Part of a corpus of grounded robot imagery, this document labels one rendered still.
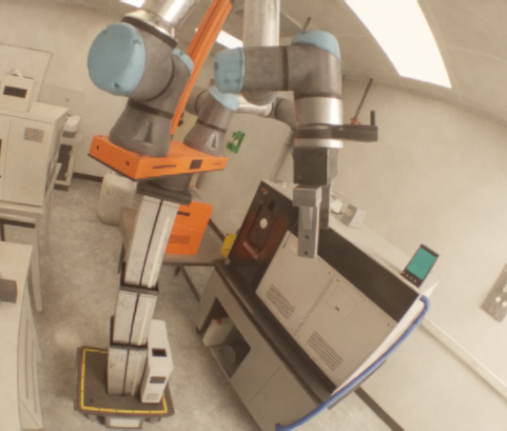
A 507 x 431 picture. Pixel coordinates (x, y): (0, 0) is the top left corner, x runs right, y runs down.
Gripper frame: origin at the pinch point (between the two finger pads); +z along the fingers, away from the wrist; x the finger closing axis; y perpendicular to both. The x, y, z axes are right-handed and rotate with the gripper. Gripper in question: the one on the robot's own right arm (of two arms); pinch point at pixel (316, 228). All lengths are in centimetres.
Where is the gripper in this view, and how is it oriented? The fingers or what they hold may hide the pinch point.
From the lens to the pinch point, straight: 42.2
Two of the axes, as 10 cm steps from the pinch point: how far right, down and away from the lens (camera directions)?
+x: -4.1, 2.6, -8.8
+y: -9.1, -0.9, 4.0
